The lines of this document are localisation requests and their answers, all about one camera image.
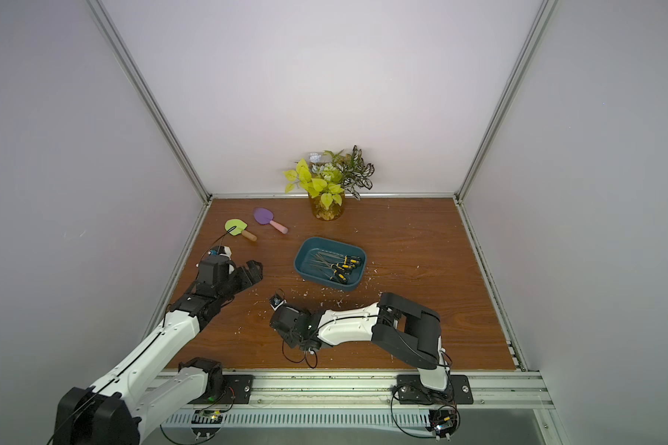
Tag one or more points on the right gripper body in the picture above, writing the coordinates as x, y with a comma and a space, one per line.
284, 321

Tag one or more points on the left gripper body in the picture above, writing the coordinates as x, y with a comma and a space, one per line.
237, 282

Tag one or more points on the file tool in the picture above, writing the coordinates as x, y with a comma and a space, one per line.
349, 268
342, 258
343, 282
332, 276
345, 264
321, 262

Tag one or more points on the teal plastic storage box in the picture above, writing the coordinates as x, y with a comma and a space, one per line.
316, 245

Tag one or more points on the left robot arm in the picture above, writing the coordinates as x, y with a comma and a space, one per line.
120, 407

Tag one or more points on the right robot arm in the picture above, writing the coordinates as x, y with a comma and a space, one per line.
408, 331

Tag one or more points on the green toy shovel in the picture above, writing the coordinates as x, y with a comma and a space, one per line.
235, 227

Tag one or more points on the purple toy shovel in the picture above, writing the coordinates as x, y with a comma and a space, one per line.
265, 217

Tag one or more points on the left controller board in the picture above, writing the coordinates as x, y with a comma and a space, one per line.
204, 425

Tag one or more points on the controller board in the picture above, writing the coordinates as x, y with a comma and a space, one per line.
444, 422
204, 425

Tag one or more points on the amber vase with plants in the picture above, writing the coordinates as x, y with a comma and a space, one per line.
328, 177

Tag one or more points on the right controller board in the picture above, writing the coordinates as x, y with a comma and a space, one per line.
444, 422

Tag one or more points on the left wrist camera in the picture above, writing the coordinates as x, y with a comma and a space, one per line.
220, 251

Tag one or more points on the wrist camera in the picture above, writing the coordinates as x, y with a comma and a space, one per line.
276, 301
220, 251

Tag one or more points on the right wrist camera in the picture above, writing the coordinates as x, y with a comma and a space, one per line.
276, 301

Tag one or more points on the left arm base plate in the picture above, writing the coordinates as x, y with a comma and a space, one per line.
232, 389

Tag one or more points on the aluminium front rail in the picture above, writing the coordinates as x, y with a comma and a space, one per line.
365, 388

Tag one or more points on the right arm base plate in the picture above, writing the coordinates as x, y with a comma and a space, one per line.
408, 389

